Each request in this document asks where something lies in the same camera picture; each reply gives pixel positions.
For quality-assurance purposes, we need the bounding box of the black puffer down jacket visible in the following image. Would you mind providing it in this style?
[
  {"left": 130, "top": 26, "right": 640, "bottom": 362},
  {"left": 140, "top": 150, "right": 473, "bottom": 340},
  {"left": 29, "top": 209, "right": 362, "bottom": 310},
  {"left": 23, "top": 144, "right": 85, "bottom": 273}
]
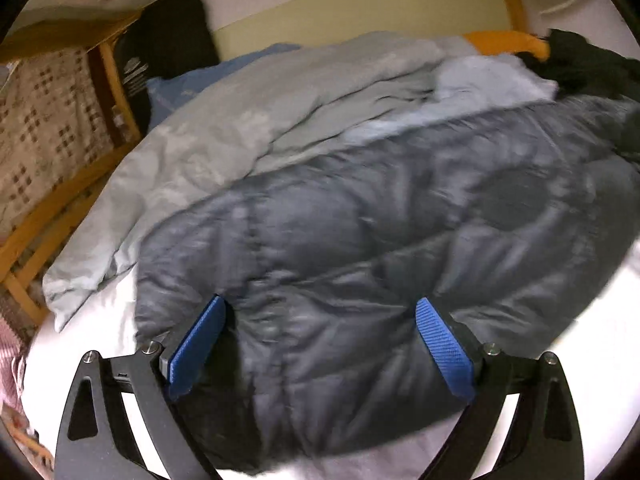
[{"left": 134, "top": 96, "right": 639, "bottom": 474}]

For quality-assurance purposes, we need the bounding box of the orange pillow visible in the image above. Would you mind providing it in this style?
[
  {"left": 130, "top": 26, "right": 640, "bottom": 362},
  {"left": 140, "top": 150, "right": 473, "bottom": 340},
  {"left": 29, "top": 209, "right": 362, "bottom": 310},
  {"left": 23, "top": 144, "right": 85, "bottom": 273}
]
[{"left": 463, "top": 30, "right": 550, "bottom": 61}]

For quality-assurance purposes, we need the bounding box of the black hanging garment bag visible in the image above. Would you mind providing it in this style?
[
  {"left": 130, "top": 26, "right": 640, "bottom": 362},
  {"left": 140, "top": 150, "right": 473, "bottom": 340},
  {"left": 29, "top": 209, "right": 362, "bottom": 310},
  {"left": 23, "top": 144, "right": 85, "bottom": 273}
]
[{"left": 114, "top": 0, "right": 220, "bottom": 134}]

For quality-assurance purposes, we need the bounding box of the black clothes pile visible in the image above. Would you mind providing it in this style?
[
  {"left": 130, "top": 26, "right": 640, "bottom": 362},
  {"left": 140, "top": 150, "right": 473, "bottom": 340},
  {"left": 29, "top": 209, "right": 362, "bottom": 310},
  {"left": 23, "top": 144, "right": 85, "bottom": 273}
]
[{"left": 519, "top": 28, "right": 640, "bottom": 164}]

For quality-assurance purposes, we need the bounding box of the blue pillow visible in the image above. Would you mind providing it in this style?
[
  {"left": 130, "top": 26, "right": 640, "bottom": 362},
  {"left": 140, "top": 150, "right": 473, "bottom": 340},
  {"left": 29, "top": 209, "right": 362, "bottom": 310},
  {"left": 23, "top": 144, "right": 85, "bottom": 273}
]
[{"left": 146, "top": 44, "right": 300, "bottom": 130}]

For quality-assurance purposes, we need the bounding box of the light grey blue duvet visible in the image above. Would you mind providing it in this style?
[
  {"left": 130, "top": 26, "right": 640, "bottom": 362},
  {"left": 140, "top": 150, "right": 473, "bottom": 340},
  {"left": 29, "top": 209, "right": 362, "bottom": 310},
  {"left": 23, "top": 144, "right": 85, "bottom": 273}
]
[{"left": 42, "top": 32, "right": 558, "bottom": 330}]

